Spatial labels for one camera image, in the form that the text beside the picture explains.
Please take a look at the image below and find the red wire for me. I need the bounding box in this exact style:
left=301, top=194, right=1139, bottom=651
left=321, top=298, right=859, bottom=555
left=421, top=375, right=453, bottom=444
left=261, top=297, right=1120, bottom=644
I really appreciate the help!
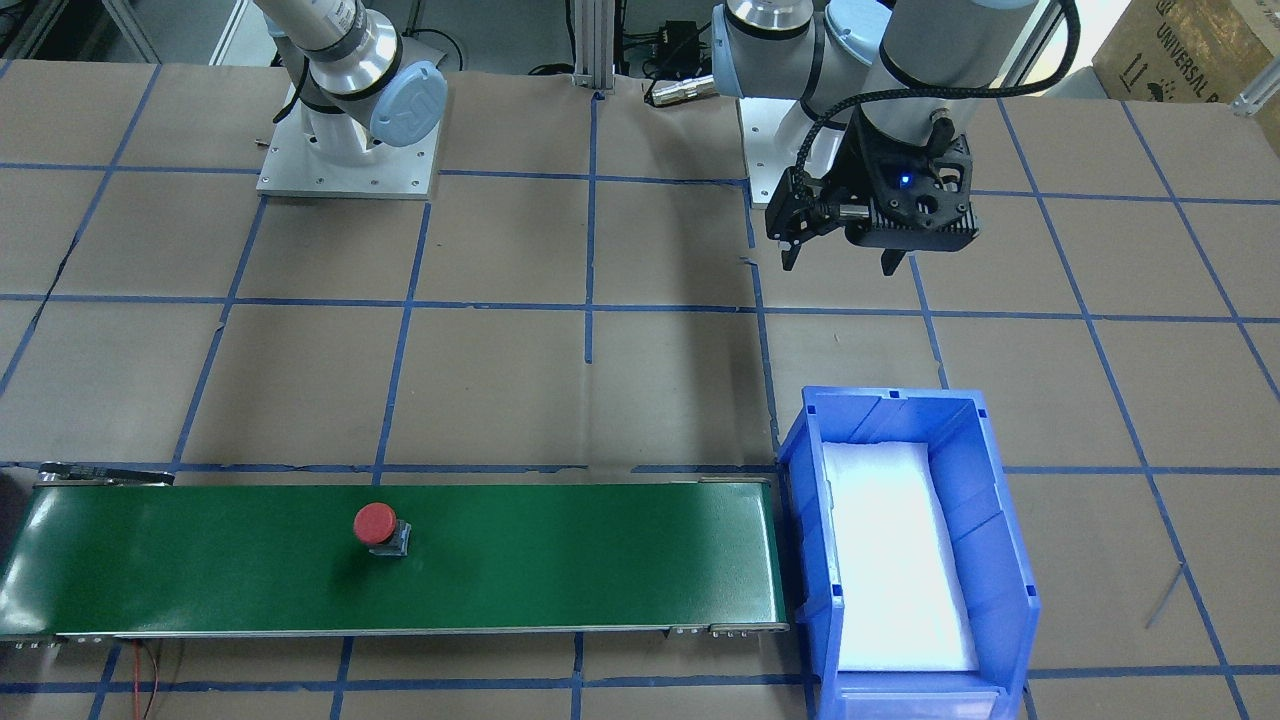
left=128, top=641, right=163, bottom=720

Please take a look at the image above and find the white foam pad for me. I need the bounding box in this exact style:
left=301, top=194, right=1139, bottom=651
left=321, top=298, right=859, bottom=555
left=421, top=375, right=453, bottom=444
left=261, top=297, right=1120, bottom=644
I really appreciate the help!
left=822, top=442, right=979, bottom=673

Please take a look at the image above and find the red push button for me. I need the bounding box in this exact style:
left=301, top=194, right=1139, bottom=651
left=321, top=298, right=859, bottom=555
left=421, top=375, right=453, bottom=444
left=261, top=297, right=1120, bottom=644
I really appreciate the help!
left=353, top=502, right=412, bottom=559

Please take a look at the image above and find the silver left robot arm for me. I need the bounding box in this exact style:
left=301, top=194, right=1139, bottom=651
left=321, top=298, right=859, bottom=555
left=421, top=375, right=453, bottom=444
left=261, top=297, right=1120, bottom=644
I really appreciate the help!
left=710, top=1, right=1036, bottom=275

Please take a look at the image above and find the aluminium frame post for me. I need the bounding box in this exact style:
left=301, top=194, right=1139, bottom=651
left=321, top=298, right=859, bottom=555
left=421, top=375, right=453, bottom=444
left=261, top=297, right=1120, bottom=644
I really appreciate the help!
left=571, top=0, right=617, bottom=94

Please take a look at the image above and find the black power adapter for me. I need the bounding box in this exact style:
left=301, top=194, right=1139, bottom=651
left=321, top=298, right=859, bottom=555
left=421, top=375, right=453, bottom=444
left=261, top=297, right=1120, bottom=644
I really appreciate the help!
left=655, top=20, right=701, bottom=54

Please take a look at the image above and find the cardboard box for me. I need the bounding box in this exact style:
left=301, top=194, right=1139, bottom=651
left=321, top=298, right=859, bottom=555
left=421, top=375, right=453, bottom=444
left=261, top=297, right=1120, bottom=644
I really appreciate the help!
left=1092, top=1, right=1279, bottom=102

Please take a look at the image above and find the silver metal connector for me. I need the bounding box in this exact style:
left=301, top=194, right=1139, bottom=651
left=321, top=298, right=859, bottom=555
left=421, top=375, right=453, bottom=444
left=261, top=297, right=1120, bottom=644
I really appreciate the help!
left=646, top=76, right=719, bottom=108

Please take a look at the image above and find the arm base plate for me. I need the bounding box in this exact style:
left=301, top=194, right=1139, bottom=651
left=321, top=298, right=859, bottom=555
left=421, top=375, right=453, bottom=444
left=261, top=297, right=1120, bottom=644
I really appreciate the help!
left=256, top=102, right=447, bottom=201
left=739, top=92, right=913, bottom=211

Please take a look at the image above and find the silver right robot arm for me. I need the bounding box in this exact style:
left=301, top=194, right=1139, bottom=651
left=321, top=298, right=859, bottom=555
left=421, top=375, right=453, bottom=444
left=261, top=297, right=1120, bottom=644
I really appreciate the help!
left=256, top=1, right=890, bottom=201

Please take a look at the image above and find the blue plastic storage bin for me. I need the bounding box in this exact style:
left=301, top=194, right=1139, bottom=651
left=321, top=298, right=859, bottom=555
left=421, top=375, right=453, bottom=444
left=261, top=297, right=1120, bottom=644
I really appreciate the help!
left=780, top=386, right=1041, bottom=719

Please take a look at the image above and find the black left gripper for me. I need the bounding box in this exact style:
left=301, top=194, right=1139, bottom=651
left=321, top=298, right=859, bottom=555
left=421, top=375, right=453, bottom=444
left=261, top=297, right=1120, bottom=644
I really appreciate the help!
left=765, top=109, right=979, bottom=277

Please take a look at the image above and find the green conveyor belt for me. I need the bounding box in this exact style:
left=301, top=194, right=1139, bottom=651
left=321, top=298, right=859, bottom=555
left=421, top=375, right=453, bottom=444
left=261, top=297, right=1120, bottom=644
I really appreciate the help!
left=3, top=482, right=788, bottom=641

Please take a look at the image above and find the black braided cable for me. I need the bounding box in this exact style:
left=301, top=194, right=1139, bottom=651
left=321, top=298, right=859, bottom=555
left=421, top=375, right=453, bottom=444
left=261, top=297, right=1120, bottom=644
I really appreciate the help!
left=795, top=0, right=1083, bottom=181

